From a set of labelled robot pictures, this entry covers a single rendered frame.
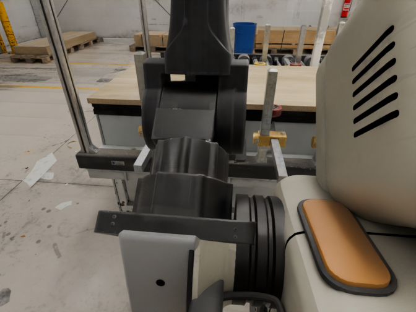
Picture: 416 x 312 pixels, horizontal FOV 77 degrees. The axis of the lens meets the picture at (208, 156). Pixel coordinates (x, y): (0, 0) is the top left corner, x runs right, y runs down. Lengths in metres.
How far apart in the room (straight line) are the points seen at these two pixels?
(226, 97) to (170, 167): 0.09
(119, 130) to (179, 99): 1.24
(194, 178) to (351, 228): 0.11
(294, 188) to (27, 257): 1.87
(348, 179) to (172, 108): 0.15
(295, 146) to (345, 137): 1.25
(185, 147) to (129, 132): 1.27
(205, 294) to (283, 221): 0.07
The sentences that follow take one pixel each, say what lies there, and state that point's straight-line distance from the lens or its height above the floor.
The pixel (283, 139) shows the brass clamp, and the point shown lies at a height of 0.83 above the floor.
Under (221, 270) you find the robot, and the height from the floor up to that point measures 1.20.
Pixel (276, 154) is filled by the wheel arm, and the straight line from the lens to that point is 1.02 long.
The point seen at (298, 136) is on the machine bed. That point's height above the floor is 0.73.
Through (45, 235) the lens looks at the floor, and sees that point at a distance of 2.07.
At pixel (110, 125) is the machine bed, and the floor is 0.74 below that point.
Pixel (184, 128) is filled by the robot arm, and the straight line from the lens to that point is 0.23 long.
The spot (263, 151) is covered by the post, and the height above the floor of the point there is 0.76.
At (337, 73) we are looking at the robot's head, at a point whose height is 1.31.
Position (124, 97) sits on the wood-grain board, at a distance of 1.39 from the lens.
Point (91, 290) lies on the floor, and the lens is 1.69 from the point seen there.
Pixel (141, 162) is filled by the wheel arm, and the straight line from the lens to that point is 0.95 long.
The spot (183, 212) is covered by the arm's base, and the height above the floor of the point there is 1.22.
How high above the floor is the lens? 1.35
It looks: 33 degrees down
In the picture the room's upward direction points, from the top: straight up
